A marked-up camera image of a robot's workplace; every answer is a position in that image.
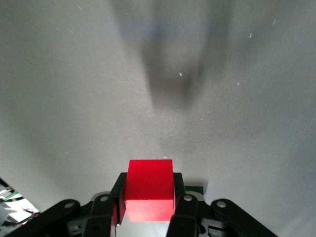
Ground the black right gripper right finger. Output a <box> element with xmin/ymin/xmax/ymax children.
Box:
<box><xmin>166</xmin><ymin>172</ymin><xmax>278</xmax><ymax>237</ymax></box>

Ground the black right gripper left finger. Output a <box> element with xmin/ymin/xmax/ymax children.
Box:
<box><xmin>4</xmin><ymin>172</ymin><xmax>128</xmax><ymax>237</ymax></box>

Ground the red cube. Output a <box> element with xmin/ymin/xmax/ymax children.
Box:
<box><xmin>123</xmin><ymin>159</ymin><xmax>175</xmax><ymax>222</ymax></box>

